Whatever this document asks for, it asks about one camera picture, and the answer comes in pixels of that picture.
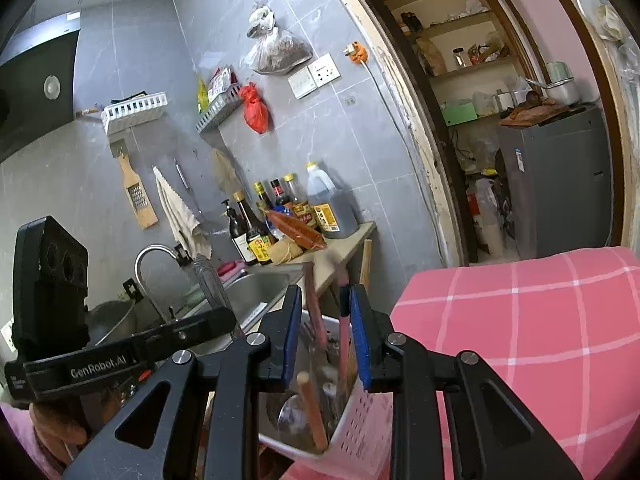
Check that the brown sauce bottle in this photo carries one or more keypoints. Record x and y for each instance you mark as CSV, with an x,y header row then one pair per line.
x,y
297,205

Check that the grey ribbed utensil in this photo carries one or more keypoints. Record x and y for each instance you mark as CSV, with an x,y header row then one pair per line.
x,y
207,280

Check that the green box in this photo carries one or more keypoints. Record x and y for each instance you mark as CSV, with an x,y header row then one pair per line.
x,y
460,113

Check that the black range hood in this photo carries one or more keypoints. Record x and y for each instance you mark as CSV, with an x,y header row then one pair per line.
x,y
35,90

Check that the steel sink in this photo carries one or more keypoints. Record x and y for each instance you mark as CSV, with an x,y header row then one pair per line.
x,y
260,290

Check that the dark sauce bottle yellow cap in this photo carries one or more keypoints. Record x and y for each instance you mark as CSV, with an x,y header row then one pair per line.
x,y
262,200

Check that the steel faucet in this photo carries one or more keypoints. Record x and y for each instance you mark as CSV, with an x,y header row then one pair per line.
x,y
145,260

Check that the hanging steel tool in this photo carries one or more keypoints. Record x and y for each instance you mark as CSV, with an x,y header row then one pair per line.
x,y
182,175

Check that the orange wall plug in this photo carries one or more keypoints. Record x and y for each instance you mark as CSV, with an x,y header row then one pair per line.
x,y
357,53

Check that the soy sauce bottle yellow label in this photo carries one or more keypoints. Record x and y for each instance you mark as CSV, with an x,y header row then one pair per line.
x,y
257,245

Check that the wooden shelf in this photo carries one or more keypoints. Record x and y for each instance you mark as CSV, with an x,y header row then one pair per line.
x,y
470,72

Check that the large brown oil jug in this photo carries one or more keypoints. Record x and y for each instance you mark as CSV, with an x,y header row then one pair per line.
x,y
332,210

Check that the grey wall rack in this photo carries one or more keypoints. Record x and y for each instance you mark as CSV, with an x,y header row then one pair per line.
x,y
220,112

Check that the clear bag of dried goods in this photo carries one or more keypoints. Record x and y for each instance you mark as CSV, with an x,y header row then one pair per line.
x,y
280,50

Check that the pink soap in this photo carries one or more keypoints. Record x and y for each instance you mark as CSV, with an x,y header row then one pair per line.
x,y
232,268

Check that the green snack packet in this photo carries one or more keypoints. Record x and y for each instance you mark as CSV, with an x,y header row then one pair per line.
x,y
202,95

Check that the red plastic bag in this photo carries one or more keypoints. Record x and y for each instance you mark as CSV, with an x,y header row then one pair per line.
x,y
255,110

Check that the steel spoon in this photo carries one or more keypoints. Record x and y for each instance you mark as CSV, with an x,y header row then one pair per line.
x,y
291,414

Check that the orange-red packet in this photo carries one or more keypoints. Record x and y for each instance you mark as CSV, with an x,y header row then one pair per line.
x,y
295,230

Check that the white wall switch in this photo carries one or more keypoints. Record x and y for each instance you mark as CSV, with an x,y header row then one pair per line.
x,y
301,83

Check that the dark sauce bottle red label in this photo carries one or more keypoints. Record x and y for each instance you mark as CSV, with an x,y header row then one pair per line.
x,y
278,192

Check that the person's left forearm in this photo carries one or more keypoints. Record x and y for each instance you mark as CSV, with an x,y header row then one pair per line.
x,y
22,442

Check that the white plastic utensil basket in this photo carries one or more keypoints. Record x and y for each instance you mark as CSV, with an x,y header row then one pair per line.
x,y
365,425

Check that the glass jar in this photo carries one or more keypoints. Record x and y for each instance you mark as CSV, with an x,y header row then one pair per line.
x,y
462,58

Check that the grey appliance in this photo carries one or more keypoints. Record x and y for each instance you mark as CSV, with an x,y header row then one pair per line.
x,y
555,185

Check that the white wall basket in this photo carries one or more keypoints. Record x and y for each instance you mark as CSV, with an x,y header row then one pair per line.
x,y
134,110

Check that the pink checked tablecloth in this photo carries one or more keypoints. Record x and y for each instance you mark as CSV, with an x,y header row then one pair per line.
x,y
525,335

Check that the beige rubber gloves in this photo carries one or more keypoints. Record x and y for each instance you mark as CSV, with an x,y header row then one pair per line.
x,y
611,22

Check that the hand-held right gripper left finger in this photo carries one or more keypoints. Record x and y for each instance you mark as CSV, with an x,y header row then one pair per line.
x,y
292,345

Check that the white wall socket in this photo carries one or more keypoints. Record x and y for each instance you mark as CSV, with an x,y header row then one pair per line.
x,y
324,69

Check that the metal pot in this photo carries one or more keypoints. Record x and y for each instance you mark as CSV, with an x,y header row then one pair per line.
x,y
562,85

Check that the wooden cutting board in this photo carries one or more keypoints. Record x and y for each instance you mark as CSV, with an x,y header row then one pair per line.
x,y
540,114

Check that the person's left hand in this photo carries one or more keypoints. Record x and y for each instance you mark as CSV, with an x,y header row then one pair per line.
x,y
57,425

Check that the beige towel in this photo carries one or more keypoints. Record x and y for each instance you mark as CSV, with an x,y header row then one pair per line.
x,y
180,215

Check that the dark wok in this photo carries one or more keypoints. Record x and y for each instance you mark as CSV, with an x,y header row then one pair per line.
x,y
112,322

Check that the wooden grater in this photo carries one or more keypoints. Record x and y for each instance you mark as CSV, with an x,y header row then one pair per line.
x,y
137,195

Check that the door frame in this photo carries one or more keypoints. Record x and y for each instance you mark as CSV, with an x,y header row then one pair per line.
x,y
400,110

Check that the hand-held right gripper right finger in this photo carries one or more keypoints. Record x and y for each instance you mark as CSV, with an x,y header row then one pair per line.
x,y
361,345

